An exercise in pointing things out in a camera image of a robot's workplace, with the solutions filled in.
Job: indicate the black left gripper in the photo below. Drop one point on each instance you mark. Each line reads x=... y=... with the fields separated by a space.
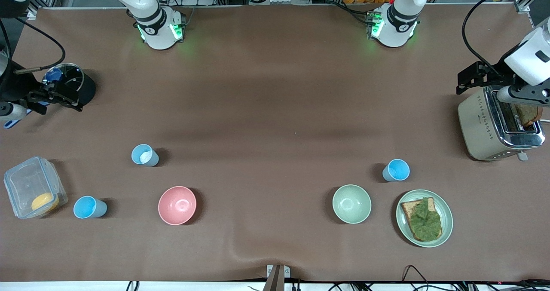
x=493 y=74

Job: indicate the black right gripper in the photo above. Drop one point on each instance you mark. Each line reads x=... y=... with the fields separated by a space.
x=17 y=87

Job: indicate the blue plastic cup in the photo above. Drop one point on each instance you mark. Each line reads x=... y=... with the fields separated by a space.
x=88 y=207
x=396 y=170
x=145 y=155

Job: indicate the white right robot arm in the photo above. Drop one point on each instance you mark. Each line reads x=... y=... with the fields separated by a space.
x=157 y=33

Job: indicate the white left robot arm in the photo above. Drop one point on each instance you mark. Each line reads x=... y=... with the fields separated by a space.
x=395 y=29

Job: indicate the blue round piece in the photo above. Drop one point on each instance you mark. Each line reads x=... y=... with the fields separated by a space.
x=53 y=74

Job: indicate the black round container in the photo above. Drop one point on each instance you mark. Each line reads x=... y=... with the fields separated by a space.
x=87 y=89

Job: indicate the beige and chrome toaster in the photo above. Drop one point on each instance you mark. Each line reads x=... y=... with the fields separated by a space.
x=477 y=127

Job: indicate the blue plastic utensil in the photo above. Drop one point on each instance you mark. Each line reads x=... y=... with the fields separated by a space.
x=13 y=123

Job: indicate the brown toast slice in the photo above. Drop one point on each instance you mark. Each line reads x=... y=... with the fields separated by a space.
x=529 y=114

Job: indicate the clear plastic food container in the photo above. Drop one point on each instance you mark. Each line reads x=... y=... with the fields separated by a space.
x=25 y=183

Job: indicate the yellow round food item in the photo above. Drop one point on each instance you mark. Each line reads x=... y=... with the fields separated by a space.
x=44 y=203

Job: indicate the pale green plate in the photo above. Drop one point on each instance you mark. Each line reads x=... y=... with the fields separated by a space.
x=444 y=205

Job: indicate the bread slice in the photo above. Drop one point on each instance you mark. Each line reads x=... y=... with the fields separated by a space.
x=408 y=209

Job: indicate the green lettuce leaf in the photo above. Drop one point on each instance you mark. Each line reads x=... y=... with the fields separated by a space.
x=426 y=220

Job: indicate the pink bowl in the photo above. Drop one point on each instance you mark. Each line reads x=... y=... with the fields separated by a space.
x=177 y=205

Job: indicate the pale green bowl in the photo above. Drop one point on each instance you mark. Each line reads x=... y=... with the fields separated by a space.
x=351 y=203

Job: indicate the brown table mat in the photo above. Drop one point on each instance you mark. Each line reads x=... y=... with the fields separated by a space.
x=275 y=110

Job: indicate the white socket strip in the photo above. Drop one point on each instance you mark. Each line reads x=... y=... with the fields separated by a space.
x=281 y=0

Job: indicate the aluminium corner bracket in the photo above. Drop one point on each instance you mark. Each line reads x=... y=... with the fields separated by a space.
x=523 y=7

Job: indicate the metal clamp bracket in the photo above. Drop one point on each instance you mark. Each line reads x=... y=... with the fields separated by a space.
x=277 y=278

